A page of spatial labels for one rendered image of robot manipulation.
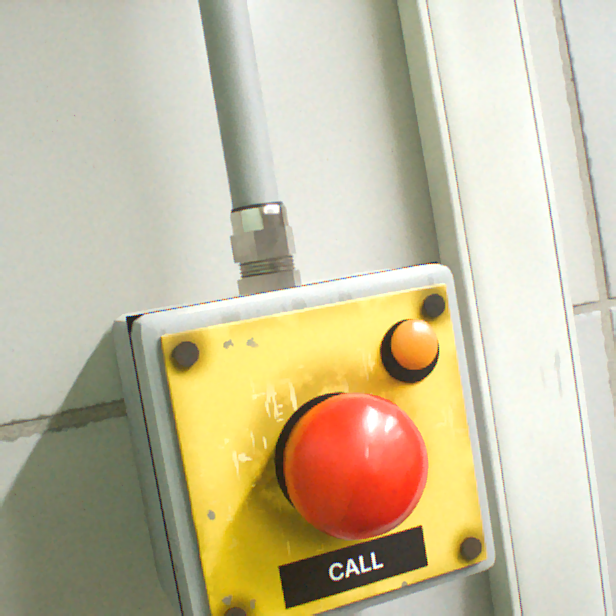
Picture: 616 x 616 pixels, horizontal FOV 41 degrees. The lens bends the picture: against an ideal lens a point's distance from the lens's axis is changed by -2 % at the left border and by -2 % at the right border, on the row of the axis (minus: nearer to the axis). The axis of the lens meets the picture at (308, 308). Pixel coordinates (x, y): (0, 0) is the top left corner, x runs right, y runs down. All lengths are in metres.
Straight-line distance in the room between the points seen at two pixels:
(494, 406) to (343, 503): 0.13
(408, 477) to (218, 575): 0.06
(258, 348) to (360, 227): 0.10
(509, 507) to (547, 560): 0.03
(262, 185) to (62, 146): 0.08
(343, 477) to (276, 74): 0.17
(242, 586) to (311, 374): 0.06
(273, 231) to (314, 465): 0.08
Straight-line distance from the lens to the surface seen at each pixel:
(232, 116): 0.27
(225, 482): 0.24
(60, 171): 0.30
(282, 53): 0.33
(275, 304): 0.24
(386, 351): 0.25
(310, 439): 0.22
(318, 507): 0.22
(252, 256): 0.27
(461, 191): 0.33
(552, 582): 0.36
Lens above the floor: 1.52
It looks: 3 degrees down
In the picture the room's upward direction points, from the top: 10 degrees counter-clockwise
